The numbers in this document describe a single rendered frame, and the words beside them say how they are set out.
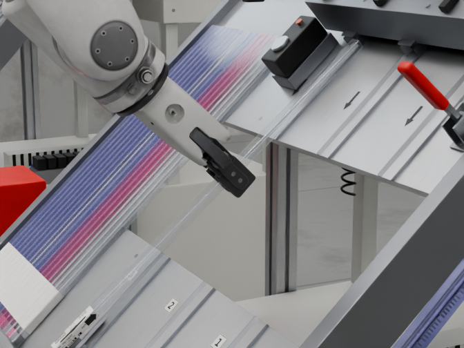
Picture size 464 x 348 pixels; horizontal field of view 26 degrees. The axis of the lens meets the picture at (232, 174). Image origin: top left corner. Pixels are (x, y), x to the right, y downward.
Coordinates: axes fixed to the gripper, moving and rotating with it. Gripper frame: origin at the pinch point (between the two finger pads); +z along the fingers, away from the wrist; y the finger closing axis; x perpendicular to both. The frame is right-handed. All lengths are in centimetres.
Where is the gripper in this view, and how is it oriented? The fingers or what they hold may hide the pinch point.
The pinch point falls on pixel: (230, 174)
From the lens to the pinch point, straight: 113.4
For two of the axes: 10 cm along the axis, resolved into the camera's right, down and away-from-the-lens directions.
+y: -4.2, -2.7, 8.6
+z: 6.3, 6.0, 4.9
